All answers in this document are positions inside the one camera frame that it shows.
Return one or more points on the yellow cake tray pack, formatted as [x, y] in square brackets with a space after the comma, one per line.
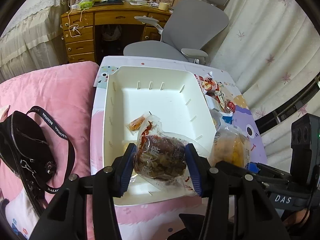
[230, 150]

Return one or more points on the black handbag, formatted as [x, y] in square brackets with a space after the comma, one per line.
[27, 150]

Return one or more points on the grey office chair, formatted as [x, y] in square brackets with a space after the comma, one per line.
[195, 25]

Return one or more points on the pink blanket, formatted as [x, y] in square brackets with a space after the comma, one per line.
[50, 87]

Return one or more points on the wooden desk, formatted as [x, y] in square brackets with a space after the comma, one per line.
[107, 20]

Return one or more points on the black bag under desk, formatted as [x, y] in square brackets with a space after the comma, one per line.
[111, 31]

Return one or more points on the person's right hand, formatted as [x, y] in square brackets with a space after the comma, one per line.
[297, 217]

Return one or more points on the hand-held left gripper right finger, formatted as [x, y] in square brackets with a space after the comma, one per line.
[193, 170]

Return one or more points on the white plastic storage tray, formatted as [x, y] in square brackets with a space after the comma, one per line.
[160, 105]

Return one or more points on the small orange snack packet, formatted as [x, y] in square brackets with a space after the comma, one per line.
[136, 125]

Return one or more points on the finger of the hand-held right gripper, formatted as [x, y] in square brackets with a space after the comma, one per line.
[251, 167]
[287, 187]

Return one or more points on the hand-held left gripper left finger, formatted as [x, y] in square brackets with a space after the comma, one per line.
[126, 170]

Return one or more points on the clear packet of brown snack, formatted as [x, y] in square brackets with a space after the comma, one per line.
[162, 162]

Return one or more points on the green tissue pack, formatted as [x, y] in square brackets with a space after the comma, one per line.
[85, 4]

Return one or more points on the red orange snack packet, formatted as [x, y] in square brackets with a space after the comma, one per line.
[207, 83]

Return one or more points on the printed cloth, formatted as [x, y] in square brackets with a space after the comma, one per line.
[15, 225]

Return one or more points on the white lace bed cover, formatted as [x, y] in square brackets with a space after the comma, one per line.
[25, 30]

